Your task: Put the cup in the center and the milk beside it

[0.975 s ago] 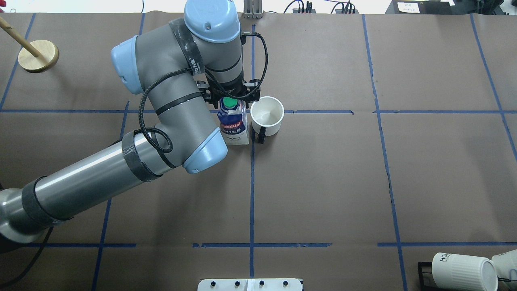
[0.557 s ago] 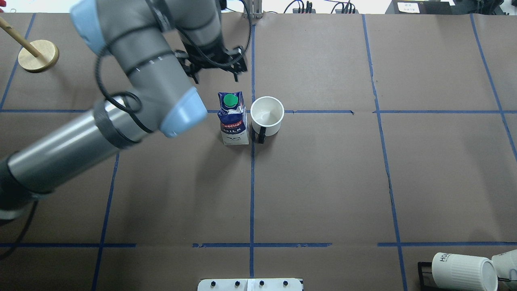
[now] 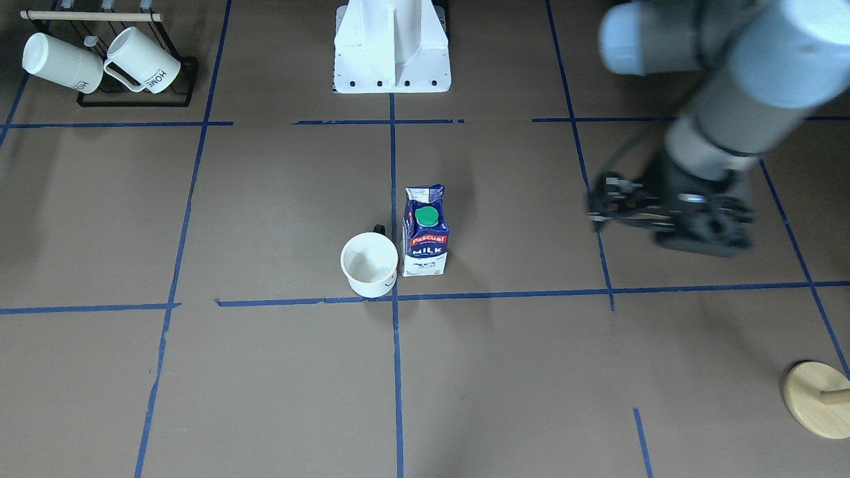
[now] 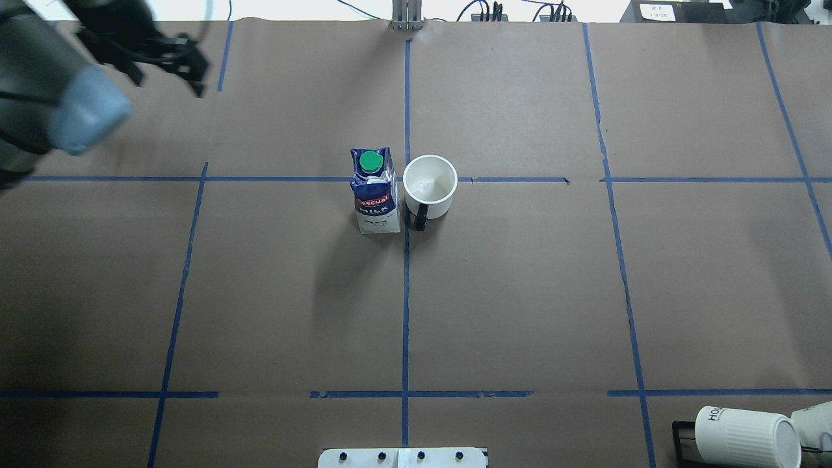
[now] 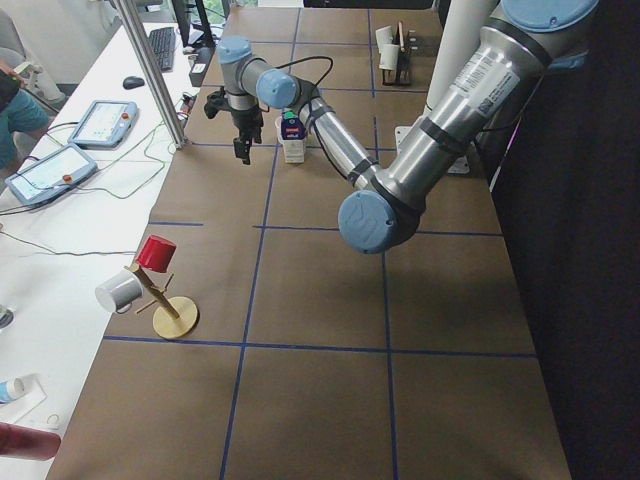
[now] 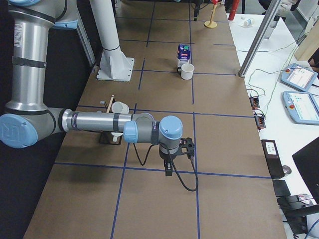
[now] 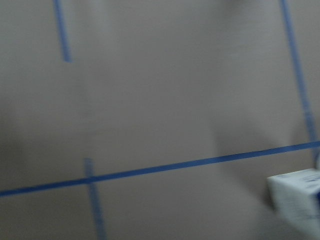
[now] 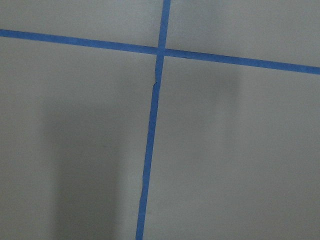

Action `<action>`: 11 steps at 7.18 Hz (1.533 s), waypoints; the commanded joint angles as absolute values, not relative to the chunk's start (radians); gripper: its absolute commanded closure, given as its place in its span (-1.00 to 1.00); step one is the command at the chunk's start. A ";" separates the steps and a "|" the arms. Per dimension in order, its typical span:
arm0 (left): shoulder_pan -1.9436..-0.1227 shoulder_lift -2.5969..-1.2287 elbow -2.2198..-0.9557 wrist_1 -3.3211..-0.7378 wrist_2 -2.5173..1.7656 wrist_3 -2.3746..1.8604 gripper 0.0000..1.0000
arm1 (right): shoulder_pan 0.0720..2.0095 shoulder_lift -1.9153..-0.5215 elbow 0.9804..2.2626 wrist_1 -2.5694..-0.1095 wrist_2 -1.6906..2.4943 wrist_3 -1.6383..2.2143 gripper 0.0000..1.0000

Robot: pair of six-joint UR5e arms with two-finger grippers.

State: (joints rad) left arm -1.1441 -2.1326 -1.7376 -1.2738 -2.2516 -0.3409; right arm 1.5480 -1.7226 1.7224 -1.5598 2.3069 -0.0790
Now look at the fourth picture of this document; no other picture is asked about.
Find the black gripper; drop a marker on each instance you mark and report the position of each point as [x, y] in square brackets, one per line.
[116, 19]

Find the blue white milk carton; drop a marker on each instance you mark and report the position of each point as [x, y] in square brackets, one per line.
[374, 186]

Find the white mug with black handle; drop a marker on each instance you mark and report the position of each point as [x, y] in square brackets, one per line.
[430, 182]

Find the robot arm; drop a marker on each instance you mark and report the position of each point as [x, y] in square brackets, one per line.
[53, 98]

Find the black box with label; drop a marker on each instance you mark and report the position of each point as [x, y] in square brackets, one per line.
[697, 12]

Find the white ribbed mug near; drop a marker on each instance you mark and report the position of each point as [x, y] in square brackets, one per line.
[740, 438]

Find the white ribbed mug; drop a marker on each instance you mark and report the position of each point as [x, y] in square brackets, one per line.
[813, 426]
[740, 438]

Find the white ribbed mug far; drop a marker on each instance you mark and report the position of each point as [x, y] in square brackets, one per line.
[813, 426]

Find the aluminium frame post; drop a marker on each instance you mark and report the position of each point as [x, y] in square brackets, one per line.
[406, 15]

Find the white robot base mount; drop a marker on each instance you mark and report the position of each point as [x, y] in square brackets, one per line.
[404, 457]

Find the black wire mug rack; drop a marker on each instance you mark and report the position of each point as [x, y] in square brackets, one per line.
[687, 453]

